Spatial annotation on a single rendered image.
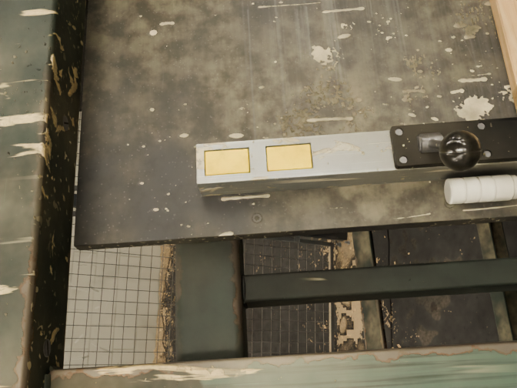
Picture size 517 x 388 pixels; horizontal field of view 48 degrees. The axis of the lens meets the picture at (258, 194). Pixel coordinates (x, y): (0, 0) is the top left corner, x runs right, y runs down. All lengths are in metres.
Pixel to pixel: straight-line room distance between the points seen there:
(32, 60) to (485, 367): 0.57
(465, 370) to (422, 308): 2.12
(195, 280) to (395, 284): 0.24
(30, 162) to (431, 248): 2.24
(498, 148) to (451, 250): 1.95
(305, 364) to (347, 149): 0.24
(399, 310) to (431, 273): 2.10
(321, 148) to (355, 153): 0.04
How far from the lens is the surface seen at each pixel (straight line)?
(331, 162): 0.66
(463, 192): 0.69
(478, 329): 2.53
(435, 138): 0.67
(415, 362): 0.61
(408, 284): 0.73
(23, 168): 0.65
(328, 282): 0.71
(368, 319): 1.79
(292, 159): 0.66
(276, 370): 0.59
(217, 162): 0.67
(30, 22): 0.75
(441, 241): 2.67
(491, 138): 0.70
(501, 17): 0.83
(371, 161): 0.67
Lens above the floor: 1.96
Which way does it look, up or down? 29 degrees down
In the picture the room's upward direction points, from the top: 81 degrees counter-clockwise
